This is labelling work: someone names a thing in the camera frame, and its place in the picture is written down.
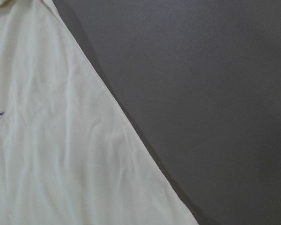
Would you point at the cream long-sleeve graphic shirt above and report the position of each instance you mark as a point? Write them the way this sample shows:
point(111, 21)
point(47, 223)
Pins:
point(68, 153)

